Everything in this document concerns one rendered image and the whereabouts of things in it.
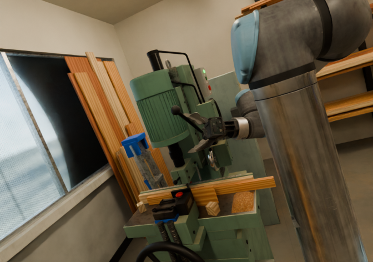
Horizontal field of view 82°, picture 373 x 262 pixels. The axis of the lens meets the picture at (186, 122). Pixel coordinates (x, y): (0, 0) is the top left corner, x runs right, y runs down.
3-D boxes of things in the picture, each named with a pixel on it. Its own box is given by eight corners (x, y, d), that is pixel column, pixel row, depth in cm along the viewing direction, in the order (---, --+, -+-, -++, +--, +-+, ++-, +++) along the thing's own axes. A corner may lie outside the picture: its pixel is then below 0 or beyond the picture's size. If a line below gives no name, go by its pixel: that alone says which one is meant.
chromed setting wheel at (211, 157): (212, 176, 104) (204, 152, 102) (216, 165, 116) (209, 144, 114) (218, 175, 103) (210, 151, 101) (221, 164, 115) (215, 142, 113)
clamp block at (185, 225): (159, 246, 81) (150, 226, 80) (171, 222, 94) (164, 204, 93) (194, 244, 76) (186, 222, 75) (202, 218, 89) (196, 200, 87)
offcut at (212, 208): (212, 209, 88) (209, 201, 87) (220, 210, 85) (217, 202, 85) (208, 215, 85) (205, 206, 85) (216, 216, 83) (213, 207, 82)
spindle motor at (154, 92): (146, 152, 93) (120, 83, 89) (162, 139, 109) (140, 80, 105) (182, 143, 87) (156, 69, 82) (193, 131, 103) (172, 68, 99)
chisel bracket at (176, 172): (176, 189, 98) (170, 172, 97) (185, 174, 111) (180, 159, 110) (191, 186, 95) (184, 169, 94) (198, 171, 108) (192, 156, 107)
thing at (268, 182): (149, 205, 110) (146, 198, 109) (150, 202, 112) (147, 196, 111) (276, 186, 88) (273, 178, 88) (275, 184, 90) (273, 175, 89)
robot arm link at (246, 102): (257, 94, 101) (267, 116, 95) (233, 102, 103) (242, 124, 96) (257, 82, 93) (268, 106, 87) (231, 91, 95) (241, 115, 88)
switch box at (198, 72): (198, 99, 117) (189, 71, 115) (202, 96, 127) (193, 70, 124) (209, 96, 115) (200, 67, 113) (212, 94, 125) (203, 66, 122)
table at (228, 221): (114, 255, 90) (109, 243, 89) (147, 210, 118) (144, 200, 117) (263, 248, 69) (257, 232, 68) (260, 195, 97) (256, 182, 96)
